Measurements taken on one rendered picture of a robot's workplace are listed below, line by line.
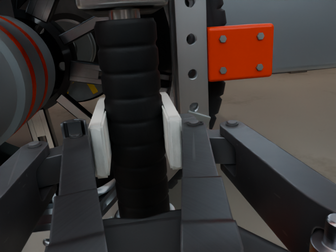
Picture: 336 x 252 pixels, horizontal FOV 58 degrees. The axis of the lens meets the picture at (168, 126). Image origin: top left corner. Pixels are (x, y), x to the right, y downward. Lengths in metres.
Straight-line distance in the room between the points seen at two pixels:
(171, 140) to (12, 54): 0.20
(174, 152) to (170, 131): 0.01
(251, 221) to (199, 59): 1.20
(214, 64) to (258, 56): 0.06
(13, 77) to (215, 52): 0.24
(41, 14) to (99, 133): 0.37
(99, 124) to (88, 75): 0.35
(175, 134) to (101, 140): 0.04
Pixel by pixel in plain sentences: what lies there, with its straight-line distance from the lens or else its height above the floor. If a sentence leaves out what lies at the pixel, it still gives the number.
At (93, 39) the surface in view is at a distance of 0.94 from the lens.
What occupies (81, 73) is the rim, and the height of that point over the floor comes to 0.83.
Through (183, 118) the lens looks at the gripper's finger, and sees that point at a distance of 0.18.
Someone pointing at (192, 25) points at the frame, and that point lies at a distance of 0.40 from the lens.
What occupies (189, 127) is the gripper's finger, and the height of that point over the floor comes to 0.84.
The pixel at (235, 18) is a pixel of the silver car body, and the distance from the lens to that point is 0.88.
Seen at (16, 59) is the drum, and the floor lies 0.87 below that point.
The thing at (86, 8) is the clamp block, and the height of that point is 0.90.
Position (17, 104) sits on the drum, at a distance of 0.32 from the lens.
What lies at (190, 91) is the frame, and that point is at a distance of 0.41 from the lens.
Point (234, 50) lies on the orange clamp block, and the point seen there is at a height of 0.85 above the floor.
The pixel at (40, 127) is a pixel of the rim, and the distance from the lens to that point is 0.54.
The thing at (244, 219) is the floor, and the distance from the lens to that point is 1.55.
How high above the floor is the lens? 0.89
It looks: 18 degrees down
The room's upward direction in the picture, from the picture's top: 4 degrees counter-clockwise
